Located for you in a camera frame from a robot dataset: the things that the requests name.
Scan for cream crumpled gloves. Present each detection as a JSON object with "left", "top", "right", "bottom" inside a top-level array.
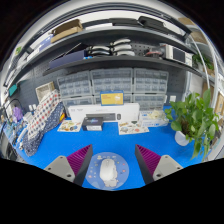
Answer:
[{"left": 147, "top": 109, "right": 167, "bottom": 120}]

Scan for small black box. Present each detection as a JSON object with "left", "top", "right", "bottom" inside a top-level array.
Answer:
[{"left": 81, "top": 116, "right": 105, "bottom": 132}]

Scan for green plant in white pot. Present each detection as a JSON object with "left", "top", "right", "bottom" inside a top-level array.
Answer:
[{"left": 164, "top": 88, "right": 221, "bottom": 161}]

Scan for round blue cartoon mouse pad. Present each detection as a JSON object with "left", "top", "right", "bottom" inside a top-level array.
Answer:
[{"left": 85, "top": 151, "right": 130, "bottom": 191}]

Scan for white open box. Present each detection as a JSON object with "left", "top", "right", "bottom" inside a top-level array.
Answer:
[{"left": 34, "top": 81, "right": 56, "bottom": 103}]

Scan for navy patterned fabric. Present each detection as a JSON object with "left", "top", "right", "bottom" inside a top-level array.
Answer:
[{"left": 22, "top": 101, "right": 66, "bottom": 158}]

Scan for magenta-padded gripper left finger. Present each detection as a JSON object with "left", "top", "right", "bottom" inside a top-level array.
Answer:
[{"left": 43, "top": 143, "right": 94, "bottom": 187}]

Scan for long white keyboard box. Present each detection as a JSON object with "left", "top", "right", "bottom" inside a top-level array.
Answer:
[{"left": 67, "top": 102, "right": 141, "bottom": 124}]

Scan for large sticker sheet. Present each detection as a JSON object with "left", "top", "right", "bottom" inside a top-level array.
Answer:
[{"left": 117, "top": 120, "right": 150, "bottom": 136}]

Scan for white and blue glove box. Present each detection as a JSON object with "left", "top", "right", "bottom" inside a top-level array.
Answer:
[{"left": 138, "top": 109, "right": 170, "bottom": 128}]

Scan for white checkered dotted fabric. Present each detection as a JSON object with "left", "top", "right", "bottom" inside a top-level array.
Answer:
[{"left": 27, "top": 89, "right": 62, "bottom": 139}]

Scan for yellow and blue box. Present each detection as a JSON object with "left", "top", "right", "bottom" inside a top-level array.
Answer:
[{"left": 99, "top": 90, "right": 125, "bottom": 107}]

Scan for small sticker sheet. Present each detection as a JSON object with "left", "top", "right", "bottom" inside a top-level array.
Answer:
[{"left": 57, "top": 119, "right": 83, "bottom": 133}]

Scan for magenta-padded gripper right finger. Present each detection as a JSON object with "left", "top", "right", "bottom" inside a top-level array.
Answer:
[{"left": 134, "top": 143, "right": 184, "bottom": 186}]

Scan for grey computer mouse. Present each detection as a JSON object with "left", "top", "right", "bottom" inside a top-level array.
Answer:
[{"left": 99, "top": 158, "right": 119, "bottom": 189}]

